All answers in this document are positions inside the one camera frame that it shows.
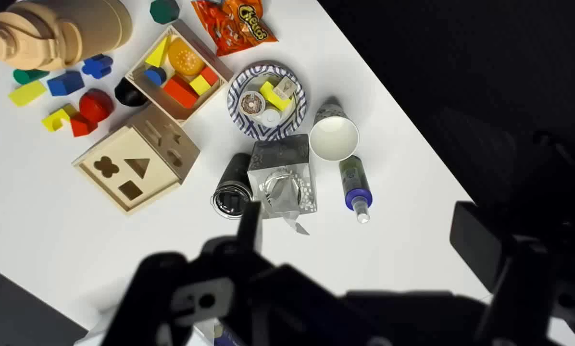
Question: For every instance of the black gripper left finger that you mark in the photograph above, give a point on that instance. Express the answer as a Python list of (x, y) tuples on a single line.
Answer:
[(248, 224)]

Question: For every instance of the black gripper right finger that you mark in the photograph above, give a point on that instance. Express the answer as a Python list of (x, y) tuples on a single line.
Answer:
[(479, 242)]

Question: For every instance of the gray tissue box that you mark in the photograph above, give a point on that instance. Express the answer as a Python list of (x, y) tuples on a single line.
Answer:
[(279, 153)]

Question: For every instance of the yellow cube block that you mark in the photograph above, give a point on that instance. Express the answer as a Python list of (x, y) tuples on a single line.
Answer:
[(200, 84)]

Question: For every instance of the orange-red rectangular block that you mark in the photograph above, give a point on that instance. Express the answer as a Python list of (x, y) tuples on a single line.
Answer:
[(181, 92)]

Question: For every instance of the wooden shape sorter box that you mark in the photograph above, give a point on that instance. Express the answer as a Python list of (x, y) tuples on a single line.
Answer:
[(121, 146)]

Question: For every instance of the small red block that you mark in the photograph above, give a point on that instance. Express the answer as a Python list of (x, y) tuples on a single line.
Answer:
[(210, 75)]

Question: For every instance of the small blue block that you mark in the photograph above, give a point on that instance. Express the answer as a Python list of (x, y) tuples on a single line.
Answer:
[(154, 75)]

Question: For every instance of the yellow triangular block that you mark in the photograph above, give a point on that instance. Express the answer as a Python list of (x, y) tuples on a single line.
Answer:
[(158, 53)]

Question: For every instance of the red half-round block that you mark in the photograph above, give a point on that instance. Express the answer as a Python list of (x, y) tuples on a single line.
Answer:
[(96, 105)]

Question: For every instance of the red triangular block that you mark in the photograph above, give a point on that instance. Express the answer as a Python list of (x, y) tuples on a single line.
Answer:
[(81, 126)]

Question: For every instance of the yellow L-shaped block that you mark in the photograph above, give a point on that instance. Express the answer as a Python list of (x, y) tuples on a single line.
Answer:
[(56, 119)]

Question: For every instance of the green hexagonal block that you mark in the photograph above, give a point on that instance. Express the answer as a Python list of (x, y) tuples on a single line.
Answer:
[(164, 9)]

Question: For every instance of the black jar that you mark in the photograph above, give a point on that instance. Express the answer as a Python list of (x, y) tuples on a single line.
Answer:
[(231, 184)]

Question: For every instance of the blue patterned paper plate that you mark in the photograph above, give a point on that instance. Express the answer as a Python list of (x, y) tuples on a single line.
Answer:
[(239, 119)]

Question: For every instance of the white round toy piece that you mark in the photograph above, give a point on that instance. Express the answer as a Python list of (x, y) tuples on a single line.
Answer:
[(269, 117)]

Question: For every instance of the blue spray bottle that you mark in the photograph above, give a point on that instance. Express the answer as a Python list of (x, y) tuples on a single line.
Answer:
[(354, 182)]

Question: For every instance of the white paper cup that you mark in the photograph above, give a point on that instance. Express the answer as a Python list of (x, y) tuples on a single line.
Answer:
[(333, 136)]

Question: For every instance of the brown round toy piece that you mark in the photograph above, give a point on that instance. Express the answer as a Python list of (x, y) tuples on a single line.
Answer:
[(254, 101)]

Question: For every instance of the yellow toy food piece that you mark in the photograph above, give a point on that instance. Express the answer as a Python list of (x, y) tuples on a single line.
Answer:
[(275, 96)]

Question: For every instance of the open wooden tray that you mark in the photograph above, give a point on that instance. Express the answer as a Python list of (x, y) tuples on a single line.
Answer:
[(212, 96)]

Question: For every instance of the cream toy food piece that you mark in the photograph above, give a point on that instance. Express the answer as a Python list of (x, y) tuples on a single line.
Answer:
[(287, 84)]

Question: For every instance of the orange ball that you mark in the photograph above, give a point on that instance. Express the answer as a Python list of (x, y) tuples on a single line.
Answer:
[(185, 57)]

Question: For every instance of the orange chips bag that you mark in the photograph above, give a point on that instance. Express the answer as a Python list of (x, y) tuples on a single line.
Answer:
[(235, 25)]

